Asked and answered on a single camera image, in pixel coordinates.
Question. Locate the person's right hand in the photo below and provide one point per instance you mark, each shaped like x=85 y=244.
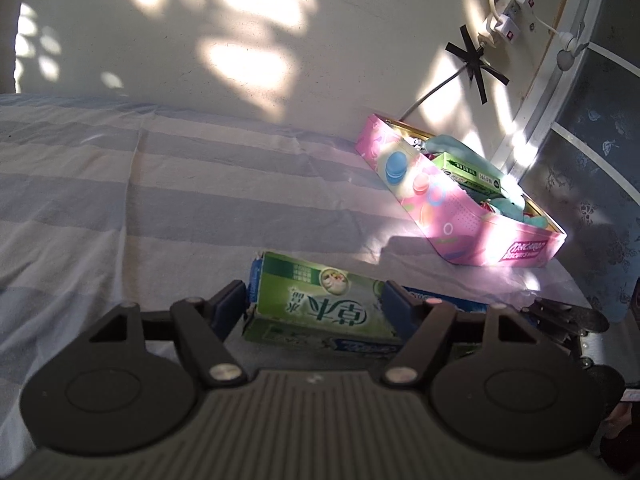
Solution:
x=622 y=423

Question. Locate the green medicine box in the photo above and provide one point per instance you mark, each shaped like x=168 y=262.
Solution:
x=468 y=177

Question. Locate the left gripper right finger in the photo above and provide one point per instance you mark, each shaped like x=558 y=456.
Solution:
x=423 y=326

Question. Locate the green toothpaste box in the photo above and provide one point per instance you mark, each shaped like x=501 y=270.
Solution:
x=301 y=304

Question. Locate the striped blue bed sheet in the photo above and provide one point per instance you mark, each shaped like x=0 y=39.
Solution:
x=104 y=201

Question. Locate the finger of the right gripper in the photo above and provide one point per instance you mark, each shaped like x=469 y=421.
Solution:
x=557 y=317

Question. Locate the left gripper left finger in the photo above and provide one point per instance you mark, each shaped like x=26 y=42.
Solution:
x=201 y=328

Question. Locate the teal fabric pencil case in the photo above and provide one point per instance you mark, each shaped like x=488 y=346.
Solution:
x=511 y=203

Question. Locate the black tape cross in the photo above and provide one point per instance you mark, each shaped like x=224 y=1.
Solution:
x=472 y=57

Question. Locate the white power strip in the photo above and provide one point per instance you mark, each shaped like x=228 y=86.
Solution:
x=516 y=21

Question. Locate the white window frame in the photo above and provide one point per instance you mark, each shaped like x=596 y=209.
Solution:
x=579 y=156

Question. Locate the pink macaron biscuit tin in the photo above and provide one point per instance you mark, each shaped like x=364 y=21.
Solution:
x=460 y=230

